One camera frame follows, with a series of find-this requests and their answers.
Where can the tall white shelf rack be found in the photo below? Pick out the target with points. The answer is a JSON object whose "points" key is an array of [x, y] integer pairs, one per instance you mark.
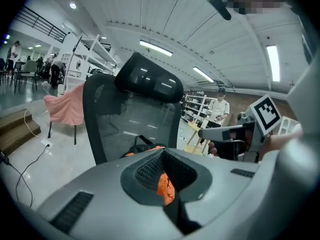
{"points": [[92, 56]]}

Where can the person's white shirt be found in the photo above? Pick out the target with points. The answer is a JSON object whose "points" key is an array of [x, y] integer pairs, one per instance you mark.
{"points": [[303, 94]]}

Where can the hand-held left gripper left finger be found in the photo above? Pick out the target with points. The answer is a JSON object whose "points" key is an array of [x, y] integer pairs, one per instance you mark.
{"points": [[105, 209]]}

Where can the black mesh office chair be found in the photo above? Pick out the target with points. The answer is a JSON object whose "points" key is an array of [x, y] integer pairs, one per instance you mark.
{"points": [[140, 114]]}

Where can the chair with pink cloth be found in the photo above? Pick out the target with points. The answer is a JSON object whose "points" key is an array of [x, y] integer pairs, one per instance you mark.
{"points": [[67, 106]]}

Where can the black and orange bag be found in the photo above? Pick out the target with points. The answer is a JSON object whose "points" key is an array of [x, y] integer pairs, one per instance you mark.
{"points": [[143, 147]]}

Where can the person's right forearm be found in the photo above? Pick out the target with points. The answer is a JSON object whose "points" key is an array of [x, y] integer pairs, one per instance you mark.
{"points": [[280, 141]]}

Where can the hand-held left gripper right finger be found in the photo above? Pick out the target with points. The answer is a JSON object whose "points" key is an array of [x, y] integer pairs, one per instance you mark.
{"points": [[237, 199]]}

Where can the black head-mounted camera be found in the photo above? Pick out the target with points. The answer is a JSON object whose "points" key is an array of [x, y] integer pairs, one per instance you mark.
{"points": [[221, 7]]}

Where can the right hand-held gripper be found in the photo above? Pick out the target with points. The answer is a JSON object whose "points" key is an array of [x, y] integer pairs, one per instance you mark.
{"points": [[266, 112]]}

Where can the light wooden stool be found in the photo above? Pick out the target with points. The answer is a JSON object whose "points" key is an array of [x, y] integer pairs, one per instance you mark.
{"points": [[196, 136]]}

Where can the round ceiling light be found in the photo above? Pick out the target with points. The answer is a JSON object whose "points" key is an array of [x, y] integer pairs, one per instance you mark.
{"points": [[73, 5]]}

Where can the wooden steps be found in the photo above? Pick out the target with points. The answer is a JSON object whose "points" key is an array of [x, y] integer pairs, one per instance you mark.
{"points": [[15, 131]]}

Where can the black metal railing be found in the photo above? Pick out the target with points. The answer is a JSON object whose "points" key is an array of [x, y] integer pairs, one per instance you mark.
{"points": [[41, 24]]}

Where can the green padded chair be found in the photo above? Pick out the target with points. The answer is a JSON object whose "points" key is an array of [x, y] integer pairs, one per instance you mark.
{"points": [[28, 70]]}

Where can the long ceiling light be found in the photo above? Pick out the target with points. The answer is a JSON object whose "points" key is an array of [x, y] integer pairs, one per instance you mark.
{"points": [[273, 62], [203, 74], [155, 47]]}

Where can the white floor power socket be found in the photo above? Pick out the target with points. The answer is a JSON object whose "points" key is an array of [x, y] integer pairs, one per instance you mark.
{"points": [[46, 143]]}

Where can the white plastic crate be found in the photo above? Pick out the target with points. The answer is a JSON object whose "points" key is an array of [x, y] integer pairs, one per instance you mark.
{"points": [[287, 125]]}

